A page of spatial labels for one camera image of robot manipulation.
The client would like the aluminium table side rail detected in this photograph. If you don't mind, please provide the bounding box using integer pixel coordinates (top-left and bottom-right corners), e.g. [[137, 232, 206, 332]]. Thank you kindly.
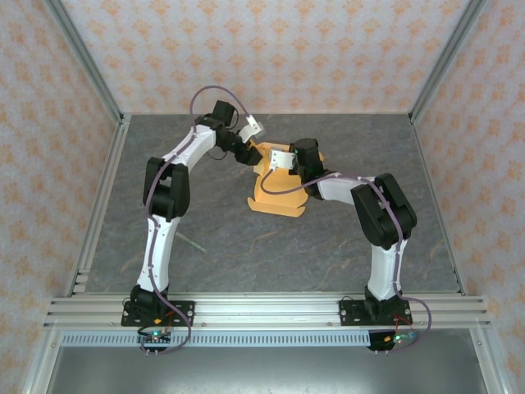
[[65, 114, 132, 296], [411, 116, 468, 296]]

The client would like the grey metal sheet panel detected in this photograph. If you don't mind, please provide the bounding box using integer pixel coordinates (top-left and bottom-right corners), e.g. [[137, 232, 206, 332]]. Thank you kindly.
[[44, 346, 487, 394]]

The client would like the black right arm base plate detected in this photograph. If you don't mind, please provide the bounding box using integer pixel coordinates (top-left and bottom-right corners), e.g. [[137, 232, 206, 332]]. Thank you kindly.
[[339, 298, 413, 328]]

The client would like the aluminium mounting rail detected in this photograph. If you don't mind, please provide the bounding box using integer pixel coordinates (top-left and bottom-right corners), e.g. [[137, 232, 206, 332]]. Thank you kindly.
[[43, 293, 491, 329]]

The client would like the grey slotted cable duct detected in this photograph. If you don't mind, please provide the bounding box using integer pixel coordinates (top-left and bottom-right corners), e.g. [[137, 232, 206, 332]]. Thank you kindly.
[[60, 331, 419, 349]]

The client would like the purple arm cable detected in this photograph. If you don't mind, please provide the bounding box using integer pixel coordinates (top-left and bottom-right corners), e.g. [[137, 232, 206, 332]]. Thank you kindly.
[[260, 159, 434, 353], [143, 85, 252, 356]]

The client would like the aluminium frame post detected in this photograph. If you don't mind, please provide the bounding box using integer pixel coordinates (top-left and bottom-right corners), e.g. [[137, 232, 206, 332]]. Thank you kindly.
[[43, 0, 126, 126], [409, 0, 490, 124]]

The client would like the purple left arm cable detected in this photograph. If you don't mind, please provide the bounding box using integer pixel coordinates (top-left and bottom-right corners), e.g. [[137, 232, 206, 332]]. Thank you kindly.
[[143, 85, 252, 356]]

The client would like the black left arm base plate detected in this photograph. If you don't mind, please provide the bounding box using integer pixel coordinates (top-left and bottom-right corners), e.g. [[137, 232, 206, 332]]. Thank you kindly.
[[121, 300, 196, 328]]

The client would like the orange paper box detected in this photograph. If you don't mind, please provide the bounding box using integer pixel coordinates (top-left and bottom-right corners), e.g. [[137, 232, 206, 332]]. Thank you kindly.
[[246, 141, 327, 218]]

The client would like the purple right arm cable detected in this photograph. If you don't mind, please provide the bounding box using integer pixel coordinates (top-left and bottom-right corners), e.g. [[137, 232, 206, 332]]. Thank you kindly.
[[260, 159, 434, 353]]

